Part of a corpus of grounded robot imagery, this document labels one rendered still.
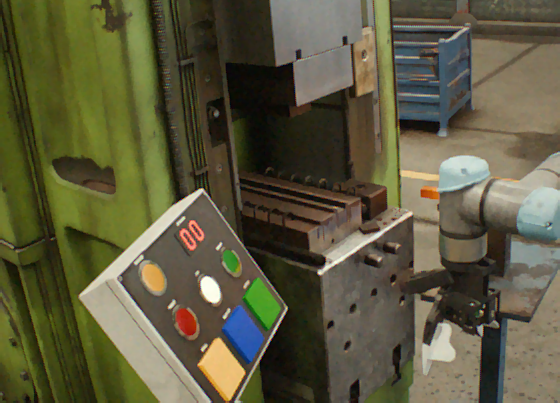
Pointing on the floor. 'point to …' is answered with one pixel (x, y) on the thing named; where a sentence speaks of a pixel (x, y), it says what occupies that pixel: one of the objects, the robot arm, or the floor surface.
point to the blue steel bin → (433, 72)
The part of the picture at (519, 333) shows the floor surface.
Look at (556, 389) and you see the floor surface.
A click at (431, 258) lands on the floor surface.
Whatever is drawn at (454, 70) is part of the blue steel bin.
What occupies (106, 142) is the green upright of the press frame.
